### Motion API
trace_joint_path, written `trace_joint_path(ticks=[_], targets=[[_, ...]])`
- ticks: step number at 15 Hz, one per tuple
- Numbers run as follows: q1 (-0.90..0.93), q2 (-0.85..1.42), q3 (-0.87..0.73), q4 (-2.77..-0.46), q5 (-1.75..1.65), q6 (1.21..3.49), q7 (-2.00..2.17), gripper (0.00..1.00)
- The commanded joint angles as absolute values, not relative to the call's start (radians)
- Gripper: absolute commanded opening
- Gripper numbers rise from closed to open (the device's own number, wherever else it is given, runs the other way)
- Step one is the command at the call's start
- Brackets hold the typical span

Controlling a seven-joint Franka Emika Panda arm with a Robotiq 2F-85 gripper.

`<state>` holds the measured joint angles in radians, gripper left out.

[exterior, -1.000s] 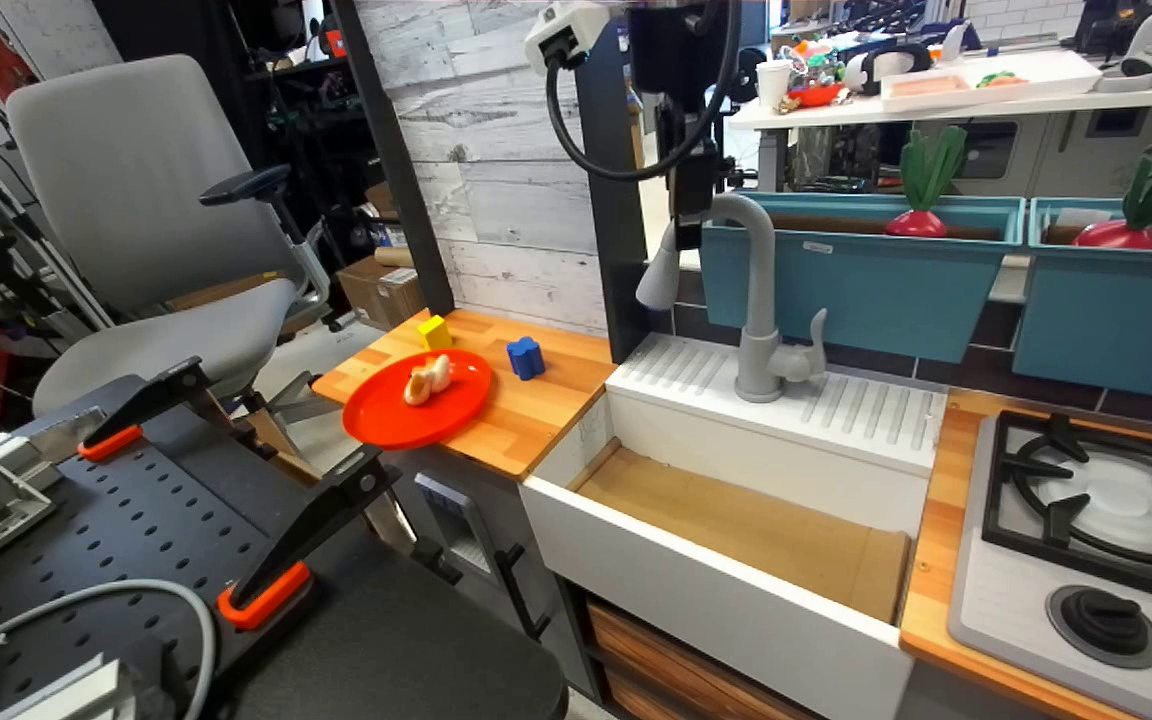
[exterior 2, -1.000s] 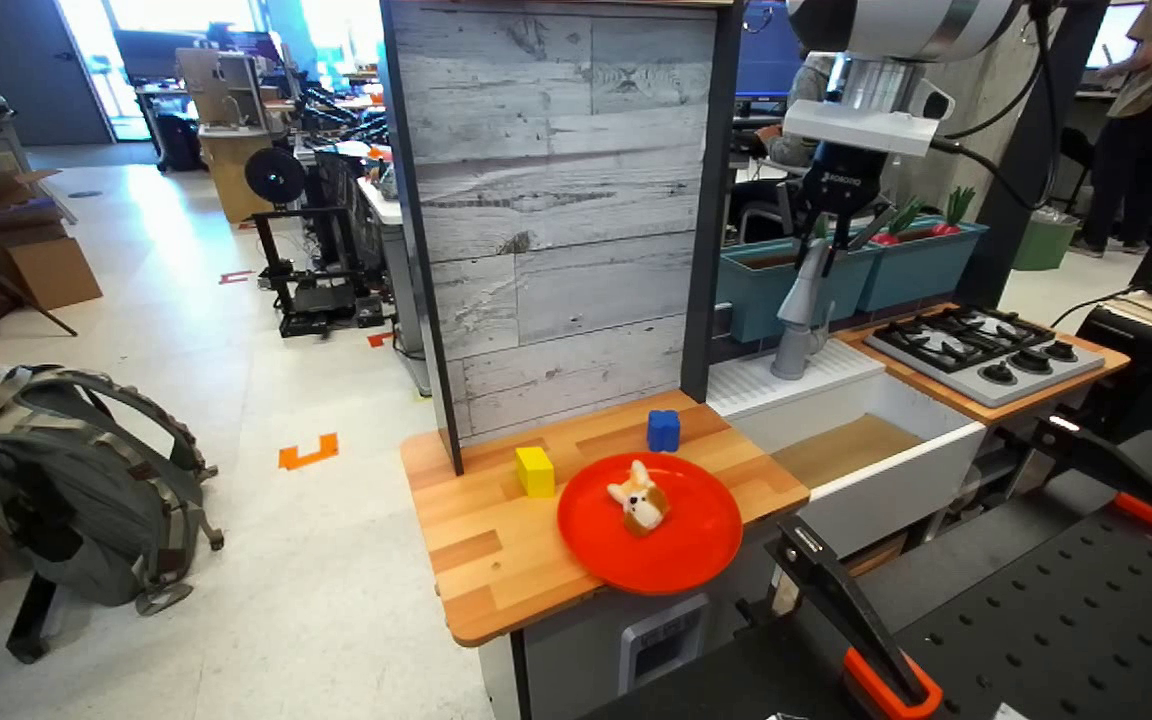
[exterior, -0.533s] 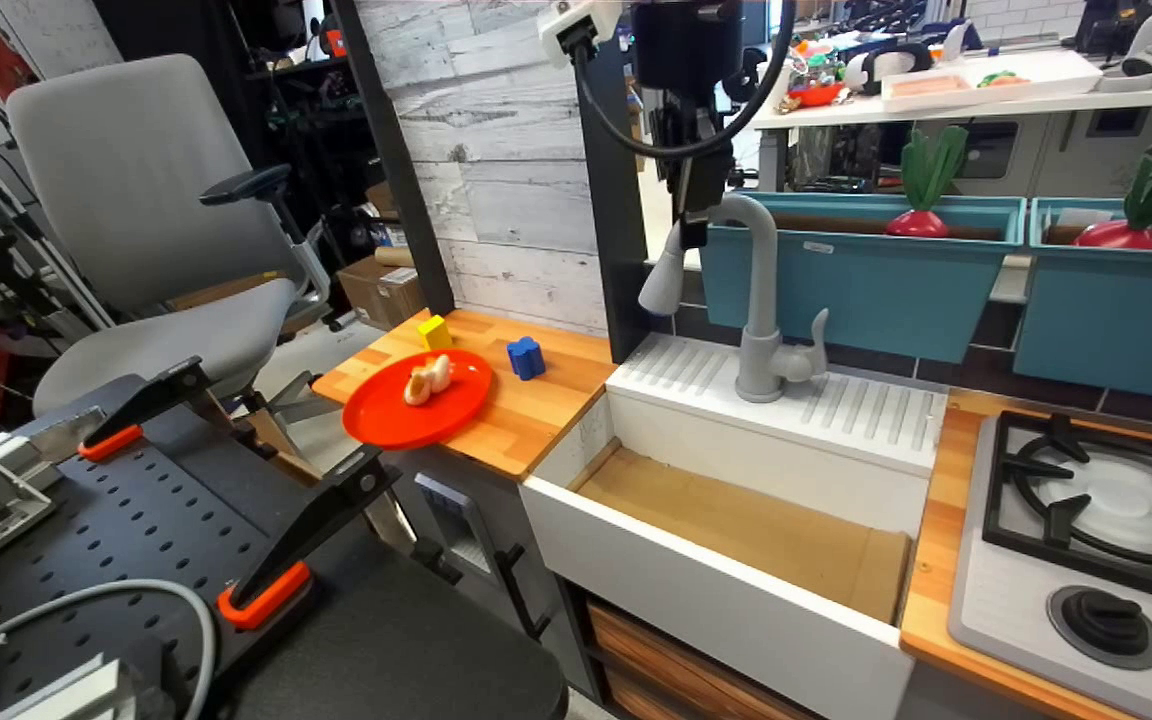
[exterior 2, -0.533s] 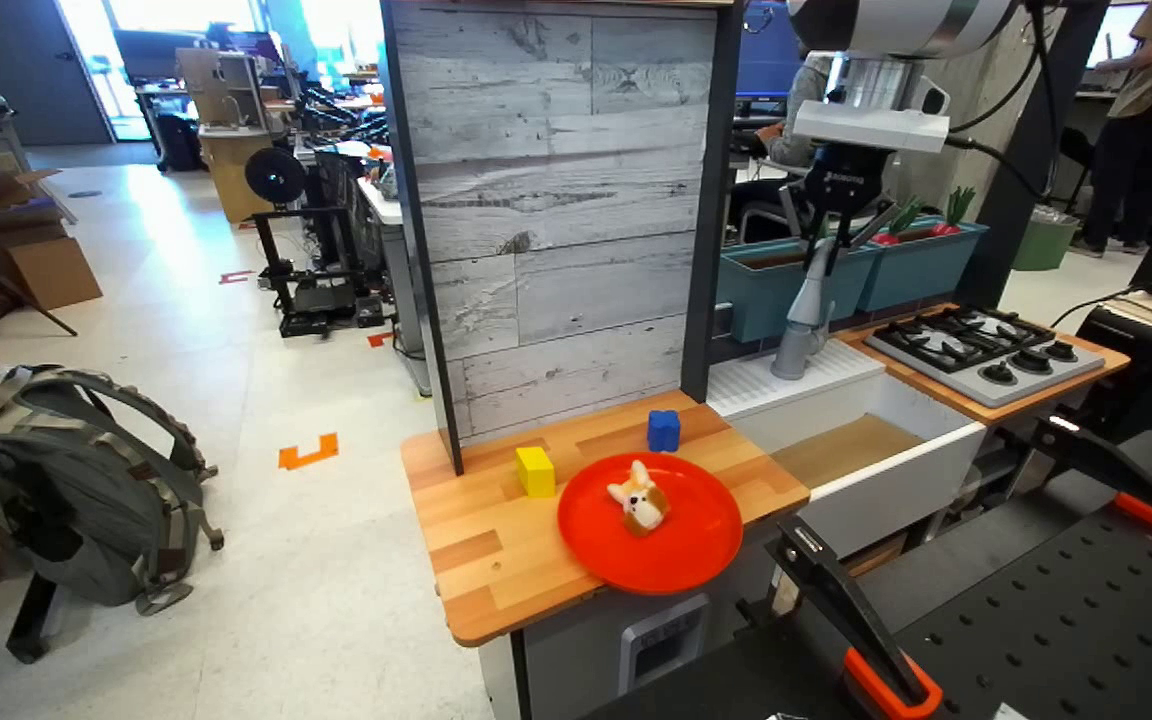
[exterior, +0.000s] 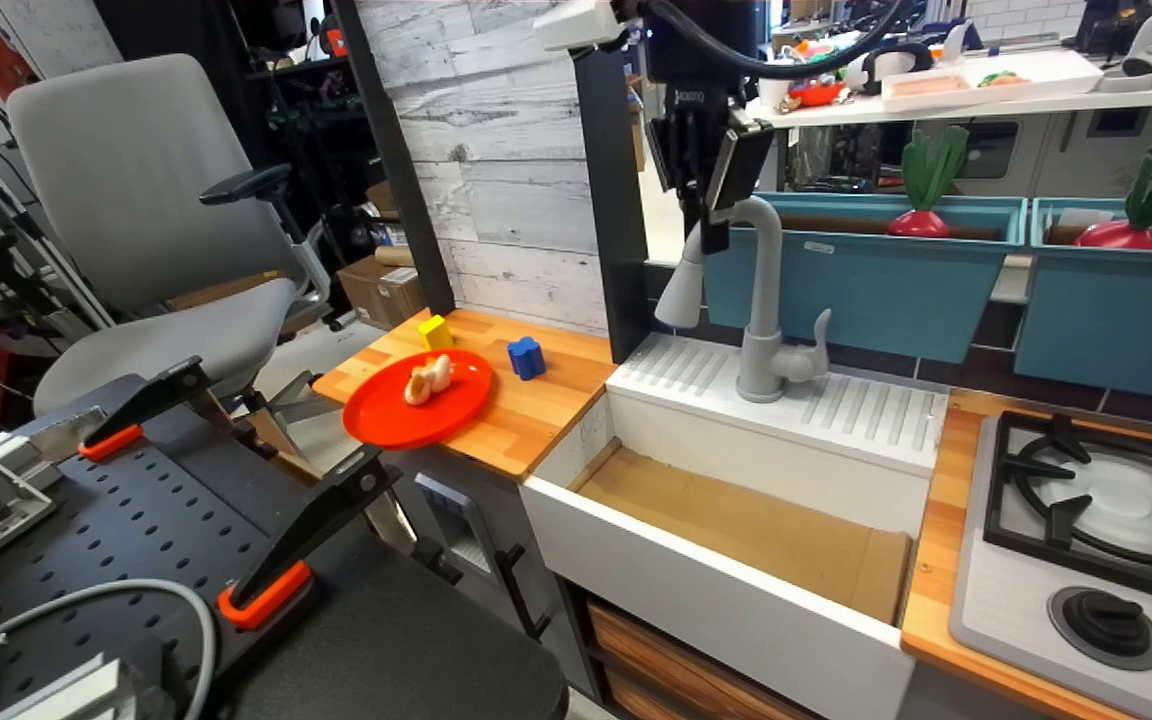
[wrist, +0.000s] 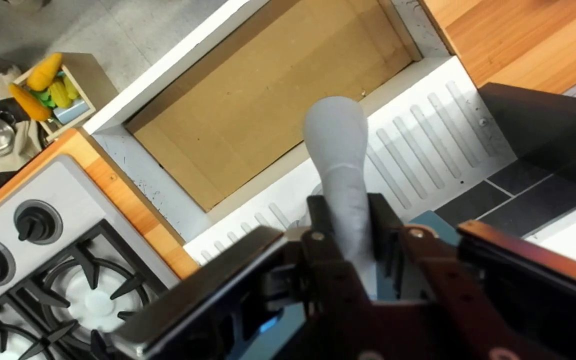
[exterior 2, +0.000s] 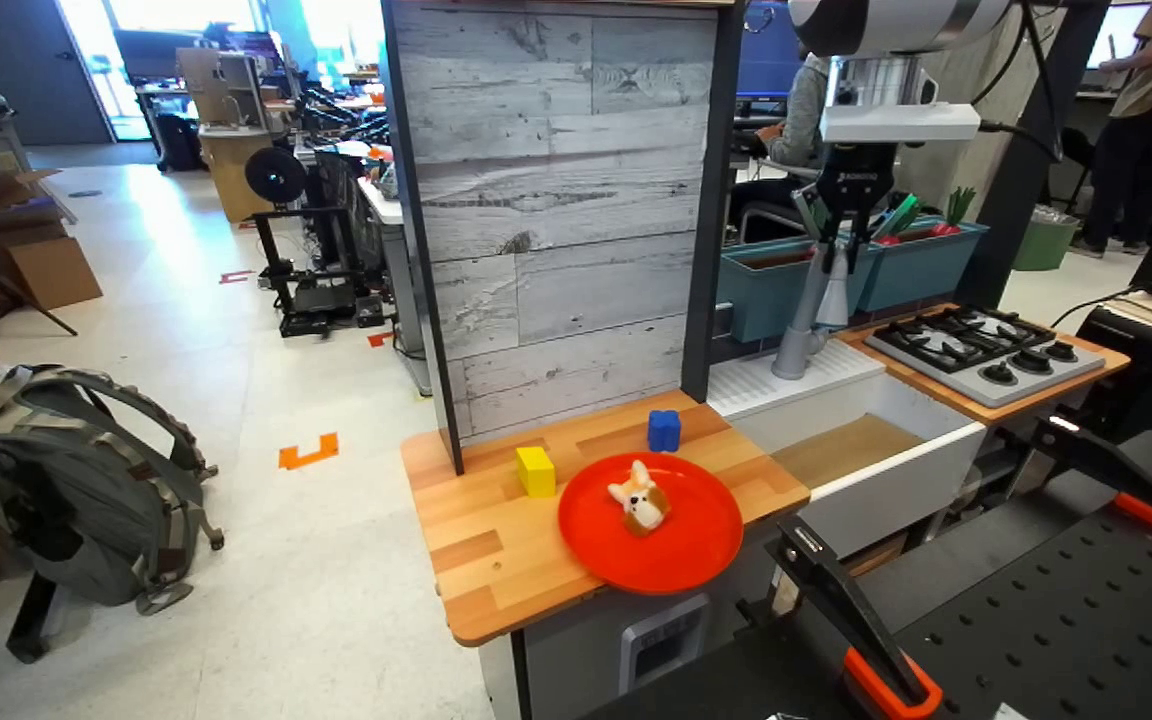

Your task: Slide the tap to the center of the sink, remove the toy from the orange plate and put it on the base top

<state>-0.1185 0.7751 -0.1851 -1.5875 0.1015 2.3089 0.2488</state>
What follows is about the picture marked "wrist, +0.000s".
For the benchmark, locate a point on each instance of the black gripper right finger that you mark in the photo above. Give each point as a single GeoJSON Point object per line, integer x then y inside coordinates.
{"type": "Point", "coordinates": [449, 293]}

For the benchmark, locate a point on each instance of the grey toy tap spout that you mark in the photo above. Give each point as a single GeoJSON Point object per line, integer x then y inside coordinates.
{"type": "Point", "coordinates": [335, 146]}

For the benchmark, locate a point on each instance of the yellow toy vegetable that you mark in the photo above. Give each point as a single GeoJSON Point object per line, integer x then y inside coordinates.
{"type": "Point", "coordinates": [45, 71]}

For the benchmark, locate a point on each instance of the orange toy carrot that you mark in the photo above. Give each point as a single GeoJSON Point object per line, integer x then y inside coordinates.
{"type": "Point", "coordinates": [29, 101]}

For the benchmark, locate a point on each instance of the white toy sink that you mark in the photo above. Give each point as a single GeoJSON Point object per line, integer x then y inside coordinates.
{"type": "Point", "coordinates": [429, 141]}

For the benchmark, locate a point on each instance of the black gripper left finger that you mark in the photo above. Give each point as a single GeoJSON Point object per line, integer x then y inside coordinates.
{"type": "Point", "coordinates": [324, 280]}

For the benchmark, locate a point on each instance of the wooden toy vegetable crate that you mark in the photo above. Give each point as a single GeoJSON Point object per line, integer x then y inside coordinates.
{"type": "Point", "coordinates": [95, 80]}

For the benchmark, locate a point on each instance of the grey toy stove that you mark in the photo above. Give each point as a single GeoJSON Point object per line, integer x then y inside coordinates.
{"type": "Point", "coordinates": [68, 187]}

